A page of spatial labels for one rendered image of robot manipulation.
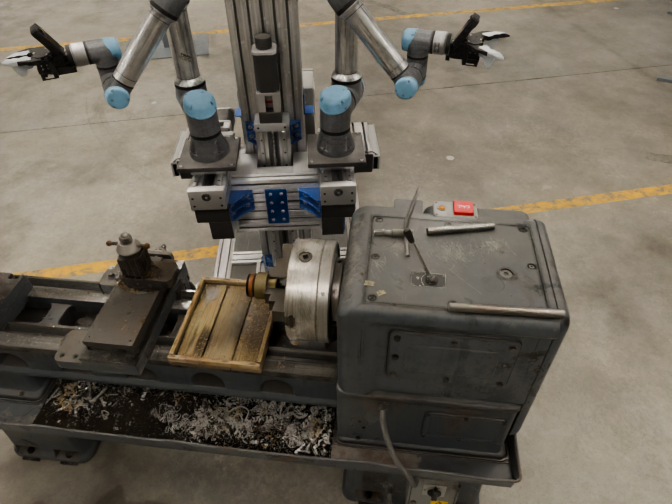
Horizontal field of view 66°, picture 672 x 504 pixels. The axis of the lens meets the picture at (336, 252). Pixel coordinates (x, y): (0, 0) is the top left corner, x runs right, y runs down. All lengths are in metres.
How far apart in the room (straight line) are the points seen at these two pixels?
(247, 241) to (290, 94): 1.23
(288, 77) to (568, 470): 2.04
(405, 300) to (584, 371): 1.76
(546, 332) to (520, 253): 0.26
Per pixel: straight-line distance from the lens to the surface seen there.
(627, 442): 2.83
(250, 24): 2.03
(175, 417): 2.05
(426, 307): 1.34
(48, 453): 2.77
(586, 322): 3.20
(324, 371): 1.67
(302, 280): 1.45
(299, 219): 2.19
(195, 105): 1.97
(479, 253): 1.50
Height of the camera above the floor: 2.26
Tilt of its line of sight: 43 degrees down
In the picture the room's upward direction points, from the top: 1 degrees counter-clockwise
